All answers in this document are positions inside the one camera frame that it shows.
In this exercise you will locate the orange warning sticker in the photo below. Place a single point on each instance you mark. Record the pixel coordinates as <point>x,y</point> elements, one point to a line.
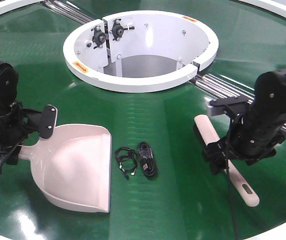
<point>81,67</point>
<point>190,19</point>

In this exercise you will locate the left black bearing mount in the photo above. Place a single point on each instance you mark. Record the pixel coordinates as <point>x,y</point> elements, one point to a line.
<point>99,37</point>

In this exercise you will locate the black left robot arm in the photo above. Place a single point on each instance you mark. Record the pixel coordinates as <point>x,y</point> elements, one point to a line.
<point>8,87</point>

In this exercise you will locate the top-left steel conveyor rollers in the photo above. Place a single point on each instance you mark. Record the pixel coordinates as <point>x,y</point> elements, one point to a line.
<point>68,10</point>

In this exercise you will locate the right steel conveyor rollers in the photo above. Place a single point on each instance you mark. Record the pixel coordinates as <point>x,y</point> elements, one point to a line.
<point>221,86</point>

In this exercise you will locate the white rim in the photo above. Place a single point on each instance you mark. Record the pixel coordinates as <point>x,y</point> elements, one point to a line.
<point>9,5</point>
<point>269,5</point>

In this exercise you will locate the white central ring housing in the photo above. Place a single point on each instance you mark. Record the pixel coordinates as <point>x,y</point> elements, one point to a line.
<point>163,51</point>

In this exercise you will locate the right black bearing mount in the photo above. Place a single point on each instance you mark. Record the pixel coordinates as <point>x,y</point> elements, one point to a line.
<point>118,30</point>

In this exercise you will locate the white outer rim right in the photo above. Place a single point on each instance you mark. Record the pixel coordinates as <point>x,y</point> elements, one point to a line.
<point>269,5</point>

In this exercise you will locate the pink hand brush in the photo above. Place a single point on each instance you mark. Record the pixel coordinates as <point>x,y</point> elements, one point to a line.
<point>209,135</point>

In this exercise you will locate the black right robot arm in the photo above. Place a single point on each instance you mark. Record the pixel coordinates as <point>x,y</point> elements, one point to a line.
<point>270,97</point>

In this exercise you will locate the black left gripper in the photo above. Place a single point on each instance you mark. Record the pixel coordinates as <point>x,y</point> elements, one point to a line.
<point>18,124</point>

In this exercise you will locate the orange warning sticker rear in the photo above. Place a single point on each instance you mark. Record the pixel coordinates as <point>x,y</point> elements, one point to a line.
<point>190,19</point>

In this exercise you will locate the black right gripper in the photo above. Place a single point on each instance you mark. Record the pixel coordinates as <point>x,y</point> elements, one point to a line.
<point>252,139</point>

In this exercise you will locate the pink plastic dustpan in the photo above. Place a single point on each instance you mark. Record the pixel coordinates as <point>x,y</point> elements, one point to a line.
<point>72,168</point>

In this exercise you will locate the orange warning sticker front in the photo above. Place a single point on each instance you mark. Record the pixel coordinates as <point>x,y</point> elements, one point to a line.
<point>81,67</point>

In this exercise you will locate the white outer rim left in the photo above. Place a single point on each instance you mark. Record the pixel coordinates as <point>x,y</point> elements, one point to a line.
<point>9,5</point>

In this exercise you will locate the black bearing mount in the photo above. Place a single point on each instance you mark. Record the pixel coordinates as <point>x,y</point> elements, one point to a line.
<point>118,30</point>
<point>99,37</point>

